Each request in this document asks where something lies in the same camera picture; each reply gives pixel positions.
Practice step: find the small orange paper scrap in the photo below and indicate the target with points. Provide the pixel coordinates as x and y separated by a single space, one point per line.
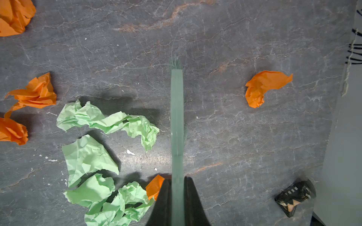
154 186

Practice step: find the orange paper scrap far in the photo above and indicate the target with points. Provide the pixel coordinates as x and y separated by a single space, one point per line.
15 16

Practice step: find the small black snack wrapper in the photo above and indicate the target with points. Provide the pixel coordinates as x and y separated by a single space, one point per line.
295 194

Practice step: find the green paper scrap front right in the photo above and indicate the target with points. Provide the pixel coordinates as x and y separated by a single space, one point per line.
130 204

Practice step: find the orange paper scrap strip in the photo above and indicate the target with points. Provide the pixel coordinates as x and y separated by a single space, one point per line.
39 93

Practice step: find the green hand brush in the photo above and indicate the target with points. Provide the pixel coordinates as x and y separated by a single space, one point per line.
177 142

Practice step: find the green paper scrap lower bin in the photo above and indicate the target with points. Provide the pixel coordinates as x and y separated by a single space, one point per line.
86 155

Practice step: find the orange paper scrap left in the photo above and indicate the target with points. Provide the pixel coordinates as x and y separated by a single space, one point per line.
13 132

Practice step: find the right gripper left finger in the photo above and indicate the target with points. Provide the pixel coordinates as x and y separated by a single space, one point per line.
161 214

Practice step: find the green paper scrap centre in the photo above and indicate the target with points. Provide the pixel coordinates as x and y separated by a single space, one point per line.
76 115

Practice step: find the orange paper scrap right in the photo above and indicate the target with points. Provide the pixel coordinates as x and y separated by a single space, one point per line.
263 82

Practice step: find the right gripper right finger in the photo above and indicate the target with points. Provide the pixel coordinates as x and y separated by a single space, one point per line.
193 209

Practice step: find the green paper scrap by bin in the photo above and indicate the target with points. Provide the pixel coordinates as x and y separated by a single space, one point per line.
93 190

